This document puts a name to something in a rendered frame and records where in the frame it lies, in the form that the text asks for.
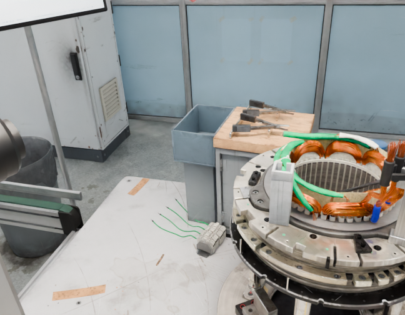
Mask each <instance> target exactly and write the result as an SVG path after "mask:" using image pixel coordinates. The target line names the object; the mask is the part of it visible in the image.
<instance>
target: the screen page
mask: <svg viewBox="0 0 405 315"><path fill-rule="evenodd" d="M99 8H104V3H103V0H0V26H5V25H10V24H16V23H23V22H26V21H33V20H37V19H44V18H50V17H54V16H60V15H65V14H71V13H78V12H81V11H88V10H92V9H99Z"/></svg>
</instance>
